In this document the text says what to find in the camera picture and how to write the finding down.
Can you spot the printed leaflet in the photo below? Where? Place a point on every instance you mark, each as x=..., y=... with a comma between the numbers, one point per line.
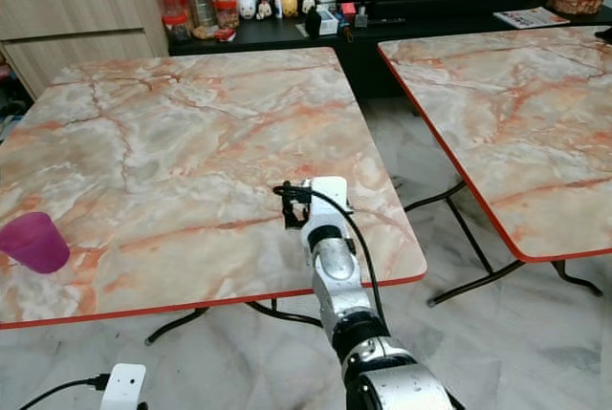
x=532, y=17

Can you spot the big red-lidded snack jar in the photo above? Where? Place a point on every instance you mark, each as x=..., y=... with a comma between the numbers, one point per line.
x=198, y=1

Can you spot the small marble folding table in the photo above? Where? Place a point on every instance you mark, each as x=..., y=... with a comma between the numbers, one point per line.
x=516, y=114

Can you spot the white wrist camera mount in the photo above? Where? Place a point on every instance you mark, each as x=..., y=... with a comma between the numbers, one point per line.
x=330, y=198
x=124, y=386

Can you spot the white and blue small box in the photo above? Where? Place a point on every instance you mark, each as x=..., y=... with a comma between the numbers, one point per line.
x=329, y=23

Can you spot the light wooden drawer cabinet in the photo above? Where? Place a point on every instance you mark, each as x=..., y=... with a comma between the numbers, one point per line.
x=86, y=28

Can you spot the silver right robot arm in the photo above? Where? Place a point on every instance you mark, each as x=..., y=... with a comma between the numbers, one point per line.
x=354, y=314

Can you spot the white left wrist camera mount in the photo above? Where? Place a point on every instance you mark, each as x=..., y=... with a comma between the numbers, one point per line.
x=124, y=386

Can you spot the black remote control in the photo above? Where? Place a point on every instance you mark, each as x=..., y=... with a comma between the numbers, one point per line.
x=388, y=20

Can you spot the black small doll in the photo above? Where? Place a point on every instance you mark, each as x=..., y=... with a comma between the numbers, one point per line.
x=266, y=6

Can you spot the large marble folding table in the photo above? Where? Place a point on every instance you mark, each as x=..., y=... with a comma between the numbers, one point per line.
x=191, y=142

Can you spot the purple plastic cup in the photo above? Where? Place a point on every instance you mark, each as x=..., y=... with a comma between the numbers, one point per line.
x=36, y=243

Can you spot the dark brown small doll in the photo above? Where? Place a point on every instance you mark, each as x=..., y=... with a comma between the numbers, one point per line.
x=307, y=1

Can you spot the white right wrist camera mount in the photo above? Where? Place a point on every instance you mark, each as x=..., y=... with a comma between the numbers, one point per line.
x=330, y=198

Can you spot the yellow small doll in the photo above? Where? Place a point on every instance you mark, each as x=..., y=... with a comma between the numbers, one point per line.
x=288, y=4

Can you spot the black low tv console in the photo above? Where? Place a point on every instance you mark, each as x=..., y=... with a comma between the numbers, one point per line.
x=354, y=56

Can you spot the short red-lidded jar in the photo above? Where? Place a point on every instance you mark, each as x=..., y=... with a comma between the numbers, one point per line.
x=178, y=28

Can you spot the white small doll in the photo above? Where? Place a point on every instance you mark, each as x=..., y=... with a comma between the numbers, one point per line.
x=246, y=6

